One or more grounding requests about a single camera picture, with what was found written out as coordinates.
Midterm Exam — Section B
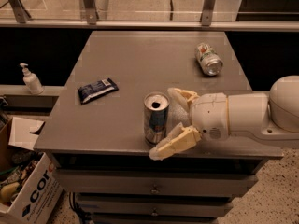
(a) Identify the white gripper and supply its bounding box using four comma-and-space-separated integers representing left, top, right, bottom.
149, 88, 229, 161

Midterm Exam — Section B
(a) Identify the silver blue redbull can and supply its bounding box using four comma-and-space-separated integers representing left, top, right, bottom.
144, 91, 169, 145

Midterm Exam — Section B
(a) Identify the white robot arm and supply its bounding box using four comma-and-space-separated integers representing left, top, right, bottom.
149, 76, 299, 161

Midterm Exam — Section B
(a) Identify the green 7up can lying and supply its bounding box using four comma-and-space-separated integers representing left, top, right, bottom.
195, 43, 223, 76

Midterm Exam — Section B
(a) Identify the grey drawer cabinet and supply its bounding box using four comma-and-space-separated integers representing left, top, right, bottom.
36, 31, 280, 224

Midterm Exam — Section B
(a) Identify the dark blue snack packet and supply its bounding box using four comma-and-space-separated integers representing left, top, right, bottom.
78, 78, 119, 105

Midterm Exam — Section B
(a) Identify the metal glass railing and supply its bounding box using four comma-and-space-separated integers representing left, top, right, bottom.
0, 0, 299, 32

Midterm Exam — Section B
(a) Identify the grey drawer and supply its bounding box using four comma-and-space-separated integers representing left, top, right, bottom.
53, 169, 257, 197
77, 194, 233, 217

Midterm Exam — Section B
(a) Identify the top grey drawer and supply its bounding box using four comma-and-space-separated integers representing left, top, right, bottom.
53, 169, 257, 197

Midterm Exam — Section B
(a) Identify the white pump dispenser bottle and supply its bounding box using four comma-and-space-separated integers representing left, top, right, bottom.
20, 63, 44, 94

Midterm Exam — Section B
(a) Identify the white cardboard box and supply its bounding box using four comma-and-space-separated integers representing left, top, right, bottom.
0, 117, 63, 224

